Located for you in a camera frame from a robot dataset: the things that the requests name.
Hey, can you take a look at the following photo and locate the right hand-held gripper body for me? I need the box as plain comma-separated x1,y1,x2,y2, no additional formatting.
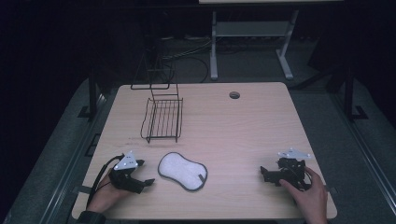
266,147,313,191

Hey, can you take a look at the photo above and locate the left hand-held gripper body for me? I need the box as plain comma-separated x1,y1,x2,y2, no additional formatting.
107,150,147,195

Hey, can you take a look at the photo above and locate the white sponge with grey edge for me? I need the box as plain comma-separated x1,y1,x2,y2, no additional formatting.
157,151,208,192

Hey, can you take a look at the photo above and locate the black wire rack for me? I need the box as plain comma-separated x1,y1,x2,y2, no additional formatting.
130,49,184,145

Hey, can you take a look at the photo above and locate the person's left hand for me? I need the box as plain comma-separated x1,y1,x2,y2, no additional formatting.
86,173,129,215

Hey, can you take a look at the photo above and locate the person's right hand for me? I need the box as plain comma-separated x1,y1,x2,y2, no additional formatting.
278,166,329,224

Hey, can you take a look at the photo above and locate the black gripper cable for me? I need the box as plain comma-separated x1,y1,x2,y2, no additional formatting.
88,154,125,207

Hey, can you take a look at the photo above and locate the black metal post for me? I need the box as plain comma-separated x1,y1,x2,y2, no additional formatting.
78,66,99,119
343,65,369,122

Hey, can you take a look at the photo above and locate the black floor cable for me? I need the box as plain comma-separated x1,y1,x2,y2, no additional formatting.
174,55,210,84

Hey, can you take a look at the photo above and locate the pale floor cables bundle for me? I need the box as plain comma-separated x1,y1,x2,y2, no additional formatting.
161,36,213,62

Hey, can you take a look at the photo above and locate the white metal desk frame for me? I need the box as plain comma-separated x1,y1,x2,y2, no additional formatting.
209,8,301,81

